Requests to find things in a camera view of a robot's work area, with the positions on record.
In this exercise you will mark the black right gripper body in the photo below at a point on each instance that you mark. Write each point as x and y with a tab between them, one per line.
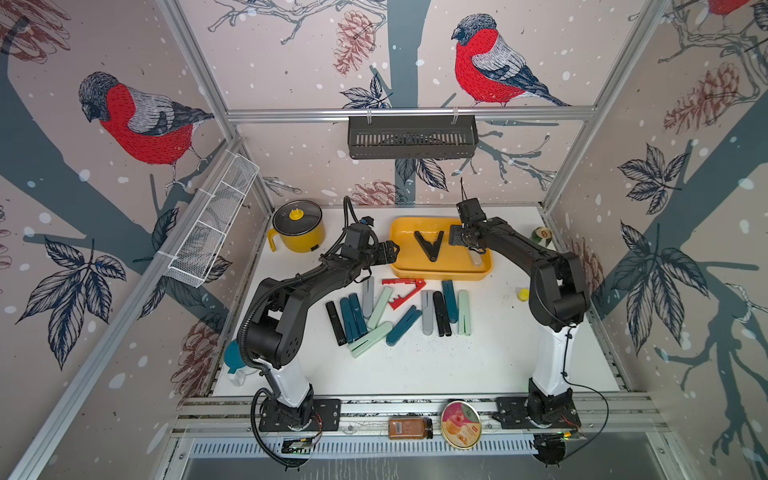
465	235

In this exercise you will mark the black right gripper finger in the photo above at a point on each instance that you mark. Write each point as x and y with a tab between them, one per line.
478	248
456	235

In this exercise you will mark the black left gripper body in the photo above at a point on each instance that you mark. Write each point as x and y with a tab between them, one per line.
367	259

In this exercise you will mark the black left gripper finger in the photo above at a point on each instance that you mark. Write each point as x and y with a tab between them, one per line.
390	247
383	259

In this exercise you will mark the beige pruning pliers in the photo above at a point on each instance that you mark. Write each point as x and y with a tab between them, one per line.
476	258

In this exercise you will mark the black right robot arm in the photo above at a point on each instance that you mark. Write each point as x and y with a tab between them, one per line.
558	301

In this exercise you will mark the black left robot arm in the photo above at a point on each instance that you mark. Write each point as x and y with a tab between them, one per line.
272	331

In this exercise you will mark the yellow plastic storage box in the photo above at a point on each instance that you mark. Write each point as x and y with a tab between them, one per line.
454	262

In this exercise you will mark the grey left pruning pliers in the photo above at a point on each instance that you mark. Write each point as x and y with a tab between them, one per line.
368	300

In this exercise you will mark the grey pruning pliers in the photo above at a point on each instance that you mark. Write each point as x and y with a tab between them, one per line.
428	313
368	300

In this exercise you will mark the grey middle pruning pliers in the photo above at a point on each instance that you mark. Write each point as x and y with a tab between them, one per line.
428	313

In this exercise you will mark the dark teal angled pruning pliers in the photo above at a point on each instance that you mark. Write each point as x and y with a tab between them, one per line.
403	325

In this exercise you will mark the brown rectangular box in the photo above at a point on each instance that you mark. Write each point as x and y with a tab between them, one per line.
410	428

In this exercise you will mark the green white small bottle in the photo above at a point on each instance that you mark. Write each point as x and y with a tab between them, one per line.
542	236

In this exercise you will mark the yellow electric cooking pot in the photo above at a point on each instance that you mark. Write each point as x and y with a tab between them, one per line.
299	224

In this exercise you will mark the teal round object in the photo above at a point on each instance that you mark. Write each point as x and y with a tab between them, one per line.
232	358

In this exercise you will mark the round pink tin lid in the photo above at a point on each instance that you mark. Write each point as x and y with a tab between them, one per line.
461	425

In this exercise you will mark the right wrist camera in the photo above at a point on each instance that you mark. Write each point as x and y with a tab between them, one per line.
471	212

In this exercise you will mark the black hanging wall basket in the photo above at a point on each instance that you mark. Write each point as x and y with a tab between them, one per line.
412	137

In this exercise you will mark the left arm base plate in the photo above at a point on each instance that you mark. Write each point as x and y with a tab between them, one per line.
312	416

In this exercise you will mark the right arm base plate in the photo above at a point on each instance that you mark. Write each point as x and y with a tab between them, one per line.
558	412

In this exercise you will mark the white wire mesh shelf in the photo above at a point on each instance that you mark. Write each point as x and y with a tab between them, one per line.
193	262

